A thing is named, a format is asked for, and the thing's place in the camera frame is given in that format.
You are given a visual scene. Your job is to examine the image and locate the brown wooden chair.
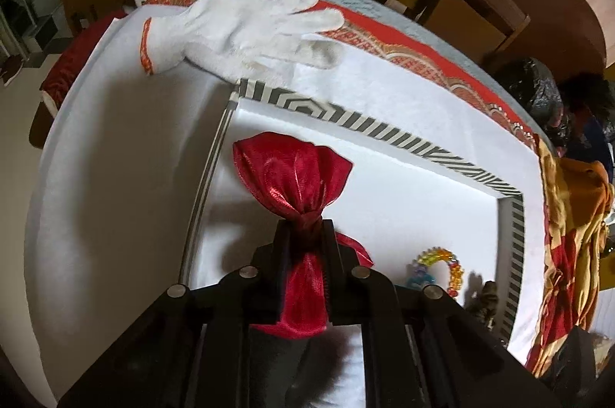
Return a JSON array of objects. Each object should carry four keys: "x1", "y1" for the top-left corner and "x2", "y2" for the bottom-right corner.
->
[{"x1": 417, "y1": 0, "x2": 532, "y2": 54}]

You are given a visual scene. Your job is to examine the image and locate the yellow red fleece blanket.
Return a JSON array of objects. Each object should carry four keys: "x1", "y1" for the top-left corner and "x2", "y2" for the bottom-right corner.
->
[{"x1": 526, "y1": 133, "x2": 615, "y2": 379}]

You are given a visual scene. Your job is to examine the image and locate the red cushion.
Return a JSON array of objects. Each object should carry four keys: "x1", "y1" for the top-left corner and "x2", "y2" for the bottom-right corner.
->
[{"x1": 29, "y1": 9, "x2": 131, "y2": 149}]

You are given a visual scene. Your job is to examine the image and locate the red satin bow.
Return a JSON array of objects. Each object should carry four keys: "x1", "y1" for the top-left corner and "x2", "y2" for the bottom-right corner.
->
[{"x1": 233, "y1": 132, "x2": 374, "y2": 339}]

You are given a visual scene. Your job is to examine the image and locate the black plastic bag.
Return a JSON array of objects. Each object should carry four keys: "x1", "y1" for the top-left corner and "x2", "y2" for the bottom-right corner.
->
[{"x1": 494, "y1": 57, "x2": 564, "y2": 145}]

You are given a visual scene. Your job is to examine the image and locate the red patterned cloth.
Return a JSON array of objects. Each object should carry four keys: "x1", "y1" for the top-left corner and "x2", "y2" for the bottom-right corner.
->
[{"x1": 144, "y1": 0, "x2": 543, "y2": 149}]

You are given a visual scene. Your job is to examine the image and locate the striped grey white box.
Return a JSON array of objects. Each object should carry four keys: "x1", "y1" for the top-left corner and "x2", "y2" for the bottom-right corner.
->
[{"x1": 180, "y1": 77, "x2": 525, "y2": 347}]

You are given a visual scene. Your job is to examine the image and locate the colourful bead bracelet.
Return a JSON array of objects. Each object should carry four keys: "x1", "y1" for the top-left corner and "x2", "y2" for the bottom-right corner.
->
[{"x1": 416, "y1": 247, "x2": 466, "y2": 297}]

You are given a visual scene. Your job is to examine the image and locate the small dark figurine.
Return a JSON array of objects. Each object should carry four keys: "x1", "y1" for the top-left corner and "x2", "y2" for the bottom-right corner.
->
[{"x1": 468, "y1": 280, "x2": 501, "y2": 326}]

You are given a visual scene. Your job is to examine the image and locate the round dark wooden tabletop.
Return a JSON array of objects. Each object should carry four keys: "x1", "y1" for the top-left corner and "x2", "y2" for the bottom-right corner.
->
[{"x1": 485, "y1": 0, "x2": 609, "y2": 73}]

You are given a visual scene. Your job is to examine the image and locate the white knit glove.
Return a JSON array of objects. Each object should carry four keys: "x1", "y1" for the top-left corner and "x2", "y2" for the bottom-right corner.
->
[{"x1": 140, "y1": 0, "x2": 347, "y2": 79}]

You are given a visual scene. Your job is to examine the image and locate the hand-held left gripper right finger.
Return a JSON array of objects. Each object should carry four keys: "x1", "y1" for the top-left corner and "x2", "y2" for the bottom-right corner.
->
[{"x1": 322, "y1": 219, "x2": 564, "y2": 408}]

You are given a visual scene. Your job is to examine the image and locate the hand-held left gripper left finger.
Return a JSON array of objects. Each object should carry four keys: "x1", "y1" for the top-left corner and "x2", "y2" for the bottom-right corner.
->
[{"x1": 58, "y1": 220, "x2": 293, "y2": 408}]

